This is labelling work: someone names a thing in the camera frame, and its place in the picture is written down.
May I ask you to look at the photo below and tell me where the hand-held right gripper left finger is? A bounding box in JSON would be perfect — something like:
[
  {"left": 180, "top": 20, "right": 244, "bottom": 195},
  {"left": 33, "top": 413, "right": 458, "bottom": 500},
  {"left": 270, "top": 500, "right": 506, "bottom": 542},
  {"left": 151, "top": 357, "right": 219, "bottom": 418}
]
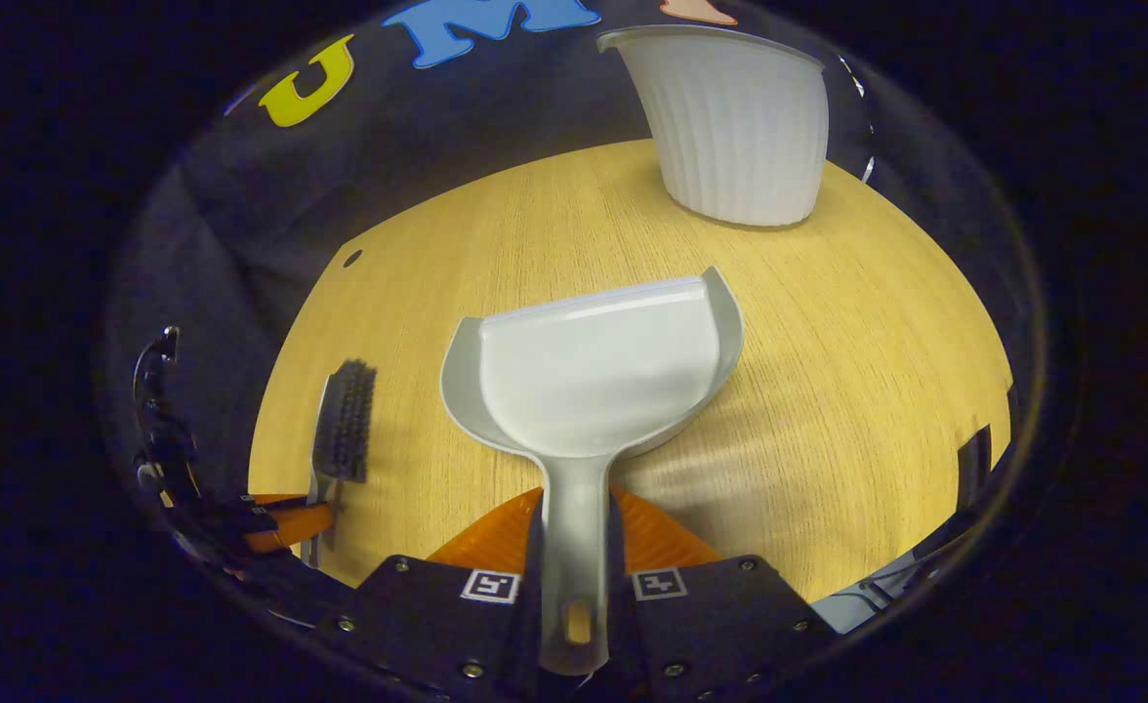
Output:
[{"left": 320, "top": 486, "right": 546, "bottom": 699}]

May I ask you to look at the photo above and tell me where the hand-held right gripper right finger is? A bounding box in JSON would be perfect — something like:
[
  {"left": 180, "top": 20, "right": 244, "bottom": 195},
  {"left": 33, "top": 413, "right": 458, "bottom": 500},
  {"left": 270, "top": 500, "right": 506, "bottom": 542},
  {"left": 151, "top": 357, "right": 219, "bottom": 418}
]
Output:
[{"left": 605, "top": 486, "right": 839, "bottom": 699}]

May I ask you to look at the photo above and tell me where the small white grey-bristled broom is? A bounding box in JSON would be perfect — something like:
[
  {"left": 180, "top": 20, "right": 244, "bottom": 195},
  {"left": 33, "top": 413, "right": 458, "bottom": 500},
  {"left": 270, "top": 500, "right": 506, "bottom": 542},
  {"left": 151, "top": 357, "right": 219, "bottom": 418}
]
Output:
[{"left": 303, "top": 358, "right": 378, "bottom": 569}]

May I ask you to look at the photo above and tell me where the white dustpan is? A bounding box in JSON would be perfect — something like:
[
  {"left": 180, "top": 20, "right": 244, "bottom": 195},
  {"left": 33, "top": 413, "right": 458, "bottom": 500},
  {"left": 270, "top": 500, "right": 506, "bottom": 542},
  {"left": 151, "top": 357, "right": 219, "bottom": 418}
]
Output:
[{"left": 439, "top": 266, "right": 746, "bottom": 677}]

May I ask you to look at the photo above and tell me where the white ribbed garbage bin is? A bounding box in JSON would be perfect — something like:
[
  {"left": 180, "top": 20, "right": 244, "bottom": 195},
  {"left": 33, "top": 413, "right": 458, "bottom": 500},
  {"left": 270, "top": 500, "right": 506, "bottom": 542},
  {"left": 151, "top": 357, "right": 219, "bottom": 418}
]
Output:
[{"left": 595, "top": 24, "right": 830, "bottom": 228}]

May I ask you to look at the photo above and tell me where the black backdrop cloth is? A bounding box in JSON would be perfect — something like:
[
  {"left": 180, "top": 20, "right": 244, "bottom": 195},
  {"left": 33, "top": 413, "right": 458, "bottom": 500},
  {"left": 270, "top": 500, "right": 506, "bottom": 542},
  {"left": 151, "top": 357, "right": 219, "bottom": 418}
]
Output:
[{"left": 96, "top": 0, "right": 1044, "bottom": 509}]

